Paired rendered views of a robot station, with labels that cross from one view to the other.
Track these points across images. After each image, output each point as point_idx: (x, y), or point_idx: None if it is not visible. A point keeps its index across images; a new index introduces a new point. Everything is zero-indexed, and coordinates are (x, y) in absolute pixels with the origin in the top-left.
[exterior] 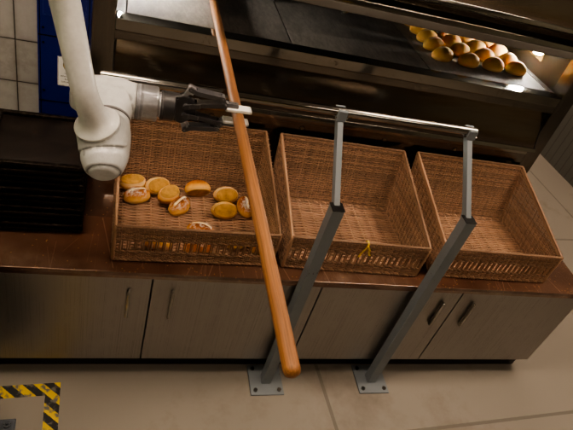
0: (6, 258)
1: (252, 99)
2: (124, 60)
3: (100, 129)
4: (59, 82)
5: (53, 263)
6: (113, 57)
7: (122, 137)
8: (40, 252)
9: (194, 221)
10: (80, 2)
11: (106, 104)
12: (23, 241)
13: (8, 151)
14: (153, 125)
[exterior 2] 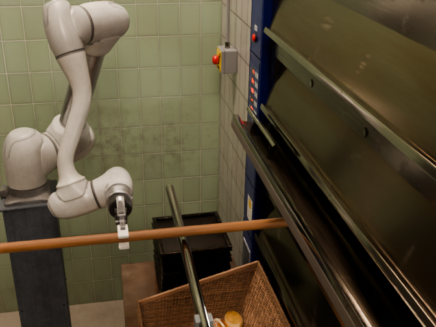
0: (130, 284)
1: (181, 254)
2: (271, 217)
3: (58, 181)
4: (247, 214)
5: (129, 305)
6: (268, 212)
7: (63, 194)
8: (139, 297)
9: None
10: (78, 109)
11: (93, 180)
12: (149, 287)
13: (170, 226)
14: (263, 285)
